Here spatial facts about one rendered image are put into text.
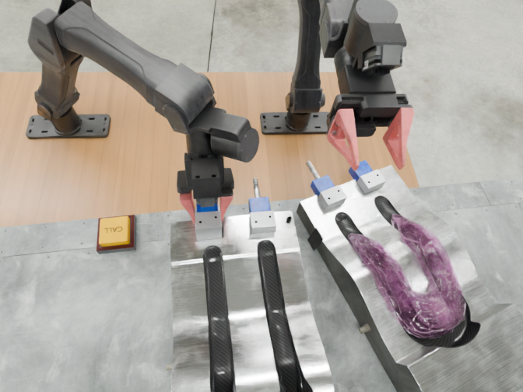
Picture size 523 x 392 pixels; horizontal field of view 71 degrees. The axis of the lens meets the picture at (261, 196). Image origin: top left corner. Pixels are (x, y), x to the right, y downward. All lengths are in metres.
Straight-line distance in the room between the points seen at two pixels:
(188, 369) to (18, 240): 0.50
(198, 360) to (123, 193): 0.45
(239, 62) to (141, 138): 1.44
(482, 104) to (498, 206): 1.57
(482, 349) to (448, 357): 0.07
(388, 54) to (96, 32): 0.42
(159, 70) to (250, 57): 1.83
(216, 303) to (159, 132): 0.50
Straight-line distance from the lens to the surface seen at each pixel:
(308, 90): 0.91
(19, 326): 0.91
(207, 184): 0.58
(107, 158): 1.01
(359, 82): 0.55
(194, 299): 0.74
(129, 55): 0.62
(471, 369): 0.81
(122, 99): 1.12
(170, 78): 0.60
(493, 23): 3.30
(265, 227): 0.75
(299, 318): 0.73
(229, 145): 0.59
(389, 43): 0.51
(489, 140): 2.48
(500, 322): 0.86
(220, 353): 0.70
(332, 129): 0.54
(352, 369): 0.84
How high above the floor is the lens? 1.60
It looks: 62 degrees down
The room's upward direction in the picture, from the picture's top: 9 degrees clockwise
